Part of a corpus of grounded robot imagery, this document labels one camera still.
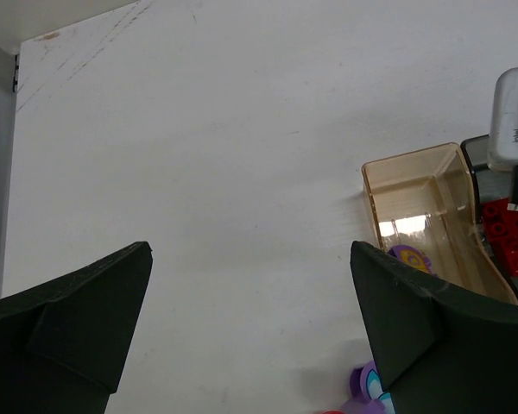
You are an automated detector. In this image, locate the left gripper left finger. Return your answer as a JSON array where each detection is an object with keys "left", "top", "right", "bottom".
[{"left": 0, "top": 241, "right": 152, "bottom": 413}]

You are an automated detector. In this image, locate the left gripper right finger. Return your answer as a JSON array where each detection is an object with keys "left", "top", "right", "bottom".
[{"left": 350, "top": 241, "right": 518, "bottom": 413}]

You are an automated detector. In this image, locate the purple lego brick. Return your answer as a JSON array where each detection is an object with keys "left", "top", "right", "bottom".
[{"left": 387, "top": 244, "right": 435, "bottom": 275}]

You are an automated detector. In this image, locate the grey transparent container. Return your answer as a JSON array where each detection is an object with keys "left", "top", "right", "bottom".
[{"left": 460, "top": 135, "right": 518, "bottom": 297}]

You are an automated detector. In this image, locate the purple round lego piece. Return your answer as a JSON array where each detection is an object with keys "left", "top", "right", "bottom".
[{"left": 341, "top": 361, "right": 395, "bottom": 414}]

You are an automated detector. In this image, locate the amber transparent container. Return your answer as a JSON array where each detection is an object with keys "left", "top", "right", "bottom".
[{"left": 362, "top": 143, "right": 518, "bottom": 305}]

